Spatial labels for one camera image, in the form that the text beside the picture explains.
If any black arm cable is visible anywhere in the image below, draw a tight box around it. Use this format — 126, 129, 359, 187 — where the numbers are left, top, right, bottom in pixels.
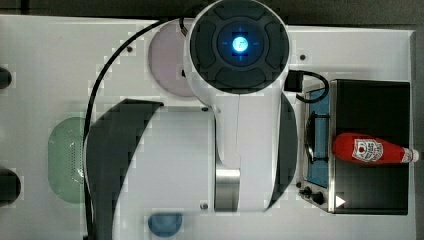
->
82, 16, 188, 240

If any black round base upper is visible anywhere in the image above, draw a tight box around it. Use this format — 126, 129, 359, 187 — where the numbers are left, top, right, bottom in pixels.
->
0, 68, 12, 89

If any blue cup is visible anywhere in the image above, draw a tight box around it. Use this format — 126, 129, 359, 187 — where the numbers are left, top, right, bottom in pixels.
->
148, 213, 183, 237

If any black round base lower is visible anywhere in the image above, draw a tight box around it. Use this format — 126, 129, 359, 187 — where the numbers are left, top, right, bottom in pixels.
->
0, 168, 21, 207

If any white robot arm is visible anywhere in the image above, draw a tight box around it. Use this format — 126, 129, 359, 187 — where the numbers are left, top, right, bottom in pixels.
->
84, 0, 297, 240

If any red plush ketchup bottle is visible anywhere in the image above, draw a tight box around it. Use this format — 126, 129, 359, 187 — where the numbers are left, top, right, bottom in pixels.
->
332, 133, 421, 164

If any green perforated colander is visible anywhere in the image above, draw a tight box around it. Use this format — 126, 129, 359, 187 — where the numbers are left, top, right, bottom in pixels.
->
48, 117, 84, 204

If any lavender round plate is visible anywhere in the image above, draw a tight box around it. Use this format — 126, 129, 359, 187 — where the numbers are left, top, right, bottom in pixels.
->
148, 20, 194, 98

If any black round base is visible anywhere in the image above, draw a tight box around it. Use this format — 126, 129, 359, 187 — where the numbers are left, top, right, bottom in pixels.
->
0, 68, 12, 89
0, 168, 21, 207

